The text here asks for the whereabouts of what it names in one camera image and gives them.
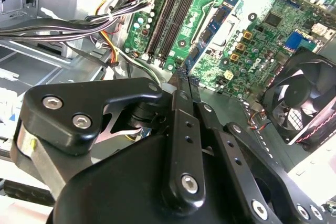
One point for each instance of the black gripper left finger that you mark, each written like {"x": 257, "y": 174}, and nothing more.
{"x": 78, "y": 95}

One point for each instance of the blue RAM stick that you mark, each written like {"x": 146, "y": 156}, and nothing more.
{"x": 214, "y": 26}

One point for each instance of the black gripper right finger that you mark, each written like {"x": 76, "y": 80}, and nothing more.
{"x": 236, "y": 153}

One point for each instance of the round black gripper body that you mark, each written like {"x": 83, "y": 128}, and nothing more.
{"x": 118, "y": 190}

